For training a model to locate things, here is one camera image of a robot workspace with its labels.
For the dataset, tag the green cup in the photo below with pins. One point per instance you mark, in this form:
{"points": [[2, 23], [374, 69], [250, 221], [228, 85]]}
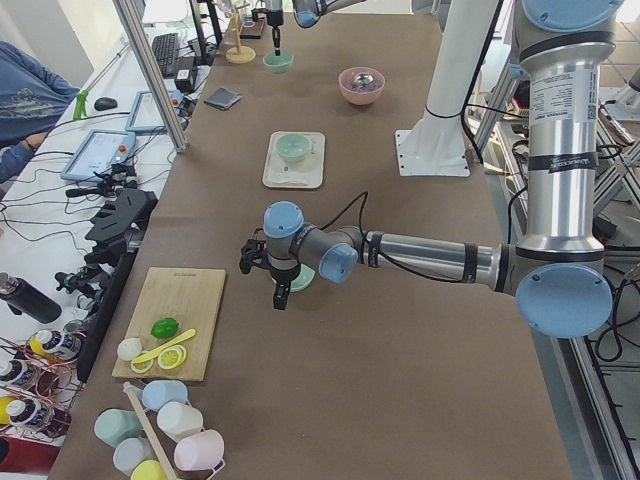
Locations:
{"points": [[113, 426]]}

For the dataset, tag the teach pendant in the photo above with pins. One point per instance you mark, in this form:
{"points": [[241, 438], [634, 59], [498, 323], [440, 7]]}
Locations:
{"points": [[145, 117], [99, 151]]}

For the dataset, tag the grey blue cup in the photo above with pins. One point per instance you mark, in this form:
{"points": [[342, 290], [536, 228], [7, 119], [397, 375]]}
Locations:
{"points": [[130, 453]]}

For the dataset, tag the yellow cup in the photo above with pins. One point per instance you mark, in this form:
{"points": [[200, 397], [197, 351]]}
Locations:
{"points": [[148, 470]]}

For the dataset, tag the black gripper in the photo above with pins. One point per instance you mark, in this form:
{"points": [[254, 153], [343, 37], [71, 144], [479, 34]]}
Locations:
{"points": [[274, 19], [281, 277]]}

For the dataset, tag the lemon slice left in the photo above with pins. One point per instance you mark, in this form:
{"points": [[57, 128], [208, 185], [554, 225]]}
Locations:
{"points": [[140, 366]]}

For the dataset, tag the teach pendant near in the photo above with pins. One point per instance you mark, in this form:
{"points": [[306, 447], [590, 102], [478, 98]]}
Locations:
{"points": [[99, 151]]}

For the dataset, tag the lemon slice right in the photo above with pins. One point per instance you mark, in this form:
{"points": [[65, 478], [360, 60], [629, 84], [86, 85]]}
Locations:
{"points": [[172, 357]]}

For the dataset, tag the yellow plastic knife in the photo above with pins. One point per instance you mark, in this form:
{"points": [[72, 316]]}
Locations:
{"points": [[152, 354]]}

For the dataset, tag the wooden cutting board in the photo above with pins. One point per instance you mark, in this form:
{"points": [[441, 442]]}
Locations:
{"points": [[192, 298]]}

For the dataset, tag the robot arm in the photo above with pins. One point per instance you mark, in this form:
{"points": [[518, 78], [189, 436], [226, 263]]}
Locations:
{"points": [[555, 270], [306, 13]]}

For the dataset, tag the green bowl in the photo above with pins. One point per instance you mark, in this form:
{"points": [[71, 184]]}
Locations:
{"points": [[293, 147], [278, 64], [303, 280]]}

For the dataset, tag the black keyboard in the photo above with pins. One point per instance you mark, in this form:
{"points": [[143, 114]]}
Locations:
{"points": [[165, 50]]}

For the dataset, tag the black water bottle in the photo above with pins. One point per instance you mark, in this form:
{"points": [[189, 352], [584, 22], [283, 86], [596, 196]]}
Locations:
{"points": [[24, 298]]}

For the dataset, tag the green lime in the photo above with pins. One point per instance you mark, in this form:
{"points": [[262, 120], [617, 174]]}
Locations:
{"points": [[165, 328]]}

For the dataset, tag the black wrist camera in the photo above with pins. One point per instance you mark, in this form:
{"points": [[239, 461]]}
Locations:
{"points": [[253, 255]]}

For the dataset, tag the aluminium frame post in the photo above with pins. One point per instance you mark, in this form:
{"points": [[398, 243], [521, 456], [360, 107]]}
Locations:
{"points": [[132, 25]]}

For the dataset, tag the person in blue hoodie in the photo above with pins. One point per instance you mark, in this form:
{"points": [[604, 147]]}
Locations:
{"points": [[33, 98]]}

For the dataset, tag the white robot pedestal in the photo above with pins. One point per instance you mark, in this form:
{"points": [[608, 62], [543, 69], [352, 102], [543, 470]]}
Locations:
{"points": [[435, 145]]}

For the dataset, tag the wooden mug tree stand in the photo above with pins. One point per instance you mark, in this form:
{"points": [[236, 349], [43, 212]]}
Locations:
{"points": [[239, 54]]}

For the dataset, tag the black computer mouse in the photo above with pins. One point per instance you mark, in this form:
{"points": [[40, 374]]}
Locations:
{"points": [[105, 103]]}

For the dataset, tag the teach pendant far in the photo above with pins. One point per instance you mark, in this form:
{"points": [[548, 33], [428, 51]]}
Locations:
{"points": [[145, 117]]}

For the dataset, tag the cream rabbit tray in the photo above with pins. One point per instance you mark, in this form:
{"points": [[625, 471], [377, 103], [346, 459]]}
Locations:
{"points": [[306, 174]]}

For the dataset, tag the pink bowl with ice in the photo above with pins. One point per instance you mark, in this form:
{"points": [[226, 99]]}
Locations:
{"points": [[360, 98]]}

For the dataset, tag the lemon slice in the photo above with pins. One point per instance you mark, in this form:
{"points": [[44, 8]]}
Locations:
{"points": [[172, 357], [140, 366]]}

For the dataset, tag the black tool stand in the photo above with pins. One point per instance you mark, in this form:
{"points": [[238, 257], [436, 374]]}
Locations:
{"points": [[113, 220]]}

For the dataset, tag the pink cup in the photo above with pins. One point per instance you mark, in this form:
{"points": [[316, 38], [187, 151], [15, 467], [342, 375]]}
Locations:
{"points": [[201, 451]]}

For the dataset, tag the metal scoop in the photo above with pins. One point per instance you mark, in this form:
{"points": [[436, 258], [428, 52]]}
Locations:
{"points": [[362, 81]]}

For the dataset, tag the green bowl on tray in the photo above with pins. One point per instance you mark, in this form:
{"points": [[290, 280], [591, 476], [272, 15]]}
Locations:
{"points": [[293, 147]]}

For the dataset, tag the white garlic bulb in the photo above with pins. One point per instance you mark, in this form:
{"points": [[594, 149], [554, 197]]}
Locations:
{"points": [[129, 348]]}

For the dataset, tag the white cup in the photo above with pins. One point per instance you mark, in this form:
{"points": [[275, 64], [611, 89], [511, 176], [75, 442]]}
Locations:
{"points": [[179, 421]]}

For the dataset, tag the dark wooden tray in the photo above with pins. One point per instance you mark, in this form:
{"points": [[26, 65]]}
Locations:
{"points": [[252, 28]]}

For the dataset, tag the grey folded cloth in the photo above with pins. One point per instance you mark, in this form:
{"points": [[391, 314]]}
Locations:
{"points": [[222, 99]]}

